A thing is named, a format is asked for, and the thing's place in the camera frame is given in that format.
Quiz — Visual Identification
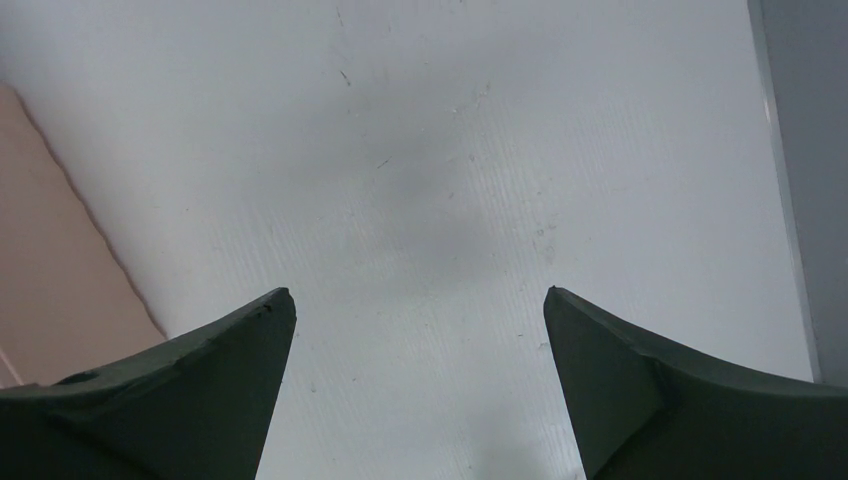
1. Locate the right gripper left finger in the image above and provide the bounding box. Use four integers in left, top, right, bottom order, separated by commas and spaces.
1, 288, 297, 479

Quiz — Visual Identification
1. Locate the aluminium right frame post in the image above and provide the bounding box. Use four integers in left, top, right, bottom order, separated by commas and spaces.
746, 0, 822, 383

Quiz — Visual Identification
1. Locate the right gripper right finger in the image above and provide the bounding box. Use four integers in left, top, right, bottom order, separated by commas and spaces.
543, 287, 847, 479

